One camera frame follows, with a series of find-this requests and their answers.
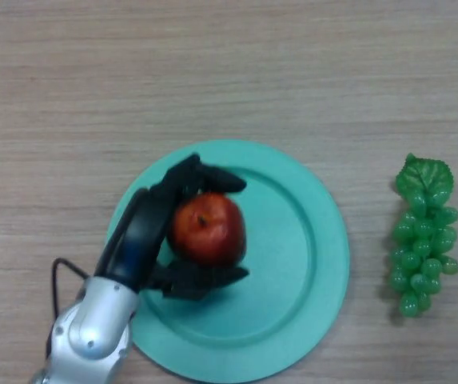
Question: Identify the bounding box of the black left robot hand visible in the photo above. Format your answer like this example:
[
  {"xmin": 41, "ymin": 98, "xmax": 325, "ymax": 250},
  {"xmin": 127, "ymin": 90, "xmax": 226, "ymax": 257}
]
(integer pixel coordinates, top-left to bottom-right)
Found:
[{"xmin": 94, "ymin": 154, "xmax": 251, "ymax": 301}]

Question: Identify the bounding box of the red apple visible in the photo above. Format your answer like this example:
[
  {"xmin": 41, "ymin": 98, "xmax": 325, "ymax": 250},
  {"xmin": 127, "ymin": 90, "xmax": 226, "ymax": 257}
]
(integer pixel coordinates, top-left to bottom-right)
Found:
[{"xmin": 169, "ymin": 192, "xmax": 247, "ymax": 268}]

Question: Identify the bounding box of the green plastic grape bunch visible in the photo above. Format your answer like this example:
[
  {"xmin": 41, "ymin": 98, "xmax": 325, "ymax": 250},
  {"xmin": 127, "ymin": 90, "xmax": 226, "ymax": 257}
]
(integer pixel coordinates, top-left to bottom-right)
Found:
[{"xmin": 389, "ymin": 153, "xmax": 458, "ymax": 318}]

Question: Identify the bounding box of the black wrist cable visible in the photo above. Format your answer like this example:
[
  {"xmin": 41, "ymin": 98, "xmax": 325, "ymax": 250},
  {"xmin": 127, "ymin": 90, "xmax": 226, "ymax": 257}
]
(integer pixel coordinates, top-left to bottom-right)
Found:
[{"xmin": 45, "ymin": 258, "xmax": 94, "ymax": 358}]

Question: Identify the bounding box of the green round plate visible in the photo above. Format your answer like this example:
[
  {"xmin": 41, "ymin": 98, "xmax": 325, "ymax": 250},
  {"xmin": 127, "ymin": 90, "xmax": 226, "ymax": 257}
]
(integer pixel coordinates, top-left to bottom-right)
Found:
[{"xmin": 107, "ymin": 138, "xmax": 351, "ymax": 379}]

